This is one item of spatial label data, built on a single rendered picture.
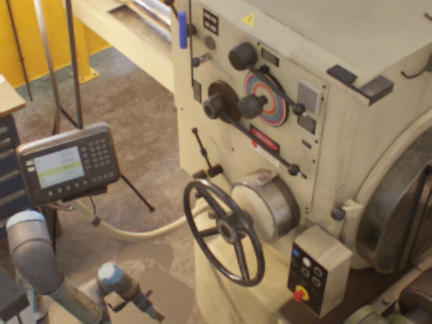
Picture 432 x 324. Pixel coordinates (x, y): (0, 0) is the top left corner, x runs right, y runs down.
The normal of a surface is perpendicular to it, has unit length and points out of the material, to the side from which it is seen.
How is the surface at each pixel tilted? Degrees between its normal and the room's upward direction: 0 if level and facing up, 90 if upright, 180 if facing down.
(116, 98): 0
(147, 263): 0
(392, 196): 54
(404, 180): 43
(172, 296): 0
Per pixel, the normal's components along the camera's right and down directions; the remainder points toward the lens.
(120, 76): 0.00, -0.73
